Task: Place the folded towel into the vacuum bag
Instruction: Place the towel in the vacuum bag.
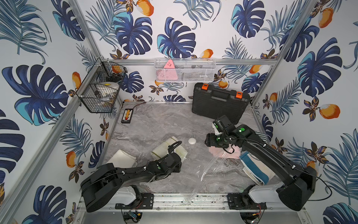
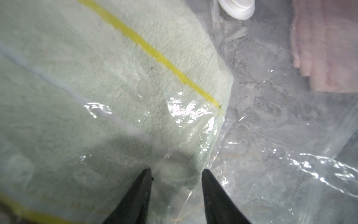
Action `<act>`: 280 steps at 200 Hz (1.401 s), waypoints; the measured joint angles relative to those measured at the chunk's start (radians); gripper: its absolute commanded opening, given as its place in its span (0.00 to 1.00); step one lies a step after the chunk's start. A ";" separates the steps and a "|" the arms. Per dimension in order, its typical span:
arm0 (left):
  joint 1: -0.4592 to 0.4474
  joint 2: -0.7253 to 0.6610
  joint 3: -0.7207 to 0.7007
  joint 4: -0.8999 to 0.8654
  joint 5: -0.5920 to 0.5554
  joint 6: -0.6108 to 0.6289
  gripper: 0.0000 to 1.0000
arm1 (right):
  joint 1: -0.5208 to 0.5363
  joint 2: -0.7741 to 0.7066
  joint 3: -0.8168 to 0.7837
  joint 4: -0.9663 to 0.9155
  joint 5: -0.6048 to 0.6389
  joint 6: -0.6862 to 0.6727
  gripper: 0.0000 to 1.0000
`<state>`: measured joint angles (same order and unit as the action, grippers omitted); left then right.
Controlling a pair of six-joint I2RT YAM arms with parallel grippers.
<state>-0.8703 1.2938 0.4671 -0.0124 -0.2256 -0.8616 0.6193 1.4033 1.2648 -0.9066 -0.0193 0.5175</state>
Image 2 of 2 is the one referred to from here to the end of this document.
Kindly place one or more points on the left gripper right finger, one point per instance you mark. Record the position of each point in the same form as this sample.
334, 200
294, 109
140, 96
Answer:
219, 208

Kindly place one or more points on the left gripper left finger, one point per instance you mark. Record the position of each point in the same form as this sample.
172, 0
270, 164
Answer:
133, 208

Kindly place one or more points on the white round bag valve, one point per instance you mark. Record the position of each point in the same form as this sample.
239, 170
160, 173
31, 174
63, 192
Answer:
238, 9

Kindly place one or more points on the cream striped towel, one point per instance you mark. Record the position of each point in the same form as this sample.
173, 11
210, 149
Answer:
92, 93

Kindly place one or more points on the pink towel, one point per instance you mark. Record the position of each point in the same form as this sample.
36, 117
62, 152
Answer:
324, 44

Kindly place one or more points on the clear plastic vacuum bag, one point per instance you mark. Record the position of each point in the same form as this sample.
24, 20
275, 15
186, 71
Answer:
285, 154

